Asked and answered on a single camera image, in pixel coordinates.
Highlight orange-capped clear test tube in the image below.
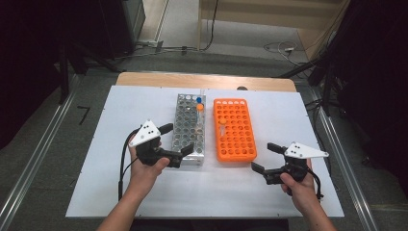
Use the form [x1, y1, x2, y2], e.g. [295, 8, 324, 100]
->
[195, 103, 205, 127]
[218, 117, 227, 138]

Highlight light wooden frame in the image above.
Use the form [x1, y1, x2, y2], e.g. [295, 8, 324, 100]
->
[196, 0, 350, 62]

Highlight right hand-held gripper black cable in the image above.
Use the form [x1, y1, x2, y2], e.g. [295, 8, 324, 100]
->
[306, 169, 325, 200]

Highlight black hanging cable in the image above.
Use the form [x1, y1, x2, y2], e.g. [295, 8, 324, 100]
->
[196, 0, 220, 52]

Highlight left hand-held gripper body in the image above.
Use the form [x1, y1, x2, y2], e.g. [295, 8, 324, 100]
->
[129, 119, 184, 168]

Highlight black tripod stand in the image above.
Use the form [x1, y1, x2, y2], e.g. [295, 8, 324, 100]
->
[277, 56, 343, 117]
[57, 38, 124, 105]

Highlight orange plastic test tube rack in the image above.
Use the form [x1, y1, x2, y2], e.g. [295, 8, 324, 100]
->
[213, 97, 258, 163]

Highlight wooden table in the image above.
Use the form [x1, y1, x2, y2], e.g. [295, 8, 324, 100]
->
[115, 71, 297, 93]

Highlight black curtain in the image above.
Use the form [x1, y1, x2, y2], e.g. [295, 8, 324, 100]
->
[0, 0, 129, 152]
[320, 0, 408, 200]

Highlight silver metal test tube rack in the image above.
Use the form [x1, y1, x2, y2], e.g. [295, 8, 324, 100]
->
[169, 92, 207, 167]

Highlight person's right hand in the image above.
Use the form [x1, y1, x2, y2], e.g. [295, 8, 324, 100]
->
[279, 158, 318, 216]

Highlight grey floor cables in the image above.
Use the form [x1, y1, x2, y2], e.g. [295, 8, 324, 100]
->
[114, 44, 200, 62]

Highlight grey power strip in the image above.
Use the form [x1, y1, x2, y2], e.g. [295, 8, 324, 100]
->
[136, 38, 165, 54]

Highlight hand-held gripper black cable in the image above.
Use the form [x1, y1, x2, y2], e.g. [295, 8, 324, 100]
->
[306, 169, 325, 200]
[116, 128, 142, 202]

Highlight dark grey cabinet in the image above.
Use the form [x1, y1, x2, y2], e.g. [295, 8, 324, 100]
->
[122, 0, 146, 56]

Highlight person's dark pants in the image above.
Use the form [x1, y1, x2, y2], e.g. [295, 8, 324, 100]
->
[129, 218, 290, 231]

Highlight metal floor rail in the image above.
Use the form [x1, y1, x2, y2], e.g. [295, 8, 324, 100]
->
[0, 72, 81, 231]
[307, 86, 381, 231]

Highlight left hand-held gripper black cable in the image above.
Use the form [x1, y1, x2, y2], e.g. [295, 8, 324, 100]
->
[116, 128, 142, 202]

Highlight white floor cable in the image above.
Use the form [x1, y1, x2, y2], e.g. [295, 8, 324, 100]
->
[263, 40, 301, 66]

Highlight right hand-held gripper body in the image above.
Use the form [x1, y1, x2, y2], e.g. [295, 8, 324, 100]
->
[263, 141, 330, 186]

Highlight person's left hand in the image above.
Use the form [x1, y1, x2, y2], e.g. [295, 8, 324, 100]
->
[125, 141, 171, 201]

